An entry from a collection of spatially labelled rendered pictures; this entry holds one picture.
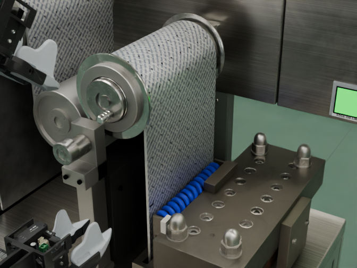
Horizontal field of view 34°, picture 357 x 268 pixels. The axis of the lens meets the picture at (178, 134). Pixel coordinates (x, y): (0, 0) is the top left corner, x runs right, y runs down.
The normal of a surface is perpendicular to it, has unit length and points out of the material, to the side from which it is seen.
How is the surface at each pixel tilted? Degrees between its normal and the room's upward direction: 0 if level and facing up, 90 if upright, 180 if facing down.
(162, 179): 90
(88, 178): 90
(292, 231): 90
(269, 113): 0
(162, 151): 90
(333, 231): 0
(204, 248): 0
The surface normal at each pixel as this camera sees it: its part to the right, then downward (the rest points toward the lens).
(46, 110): -0.52, 0.40
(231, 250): -0.03, 0.47
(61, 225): 0.90, 0.14
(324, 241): 0.00, -0.88
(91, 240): 0.79, 0.29
